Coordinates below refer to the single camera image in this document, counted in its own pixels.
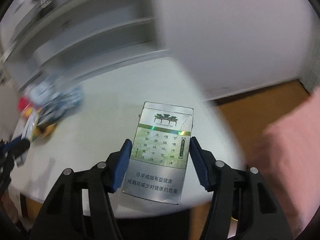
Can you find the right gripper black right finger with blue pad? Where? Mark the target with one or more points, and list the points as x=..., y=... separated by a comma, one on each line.
x=241, y=195

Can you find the pink bedding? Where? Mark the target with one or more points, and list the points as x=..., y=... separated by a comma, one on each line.
x=287, y=155

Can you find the blue white patterned wrapper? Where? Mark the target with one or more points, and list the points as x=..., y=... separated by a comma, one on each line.
x=54, y=100

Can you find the yellow snack wrapper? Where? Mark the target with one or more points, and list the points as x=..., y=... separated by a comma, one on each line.
x=36, y=125

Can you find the red packet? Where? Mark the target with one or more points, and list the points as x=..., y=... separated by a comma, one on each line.
x=24, y=105

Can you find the white desk shelf hutch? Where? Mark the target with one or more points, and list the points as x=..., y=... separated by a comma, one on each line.
x=77, y=39

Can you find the silver cigarette pack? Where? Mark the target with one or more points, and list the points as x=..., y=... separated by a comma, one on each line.
x=159, y=155

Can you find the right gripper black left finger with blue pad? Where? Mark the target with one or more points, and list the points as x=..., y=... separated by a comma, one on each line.
x=78, y=205

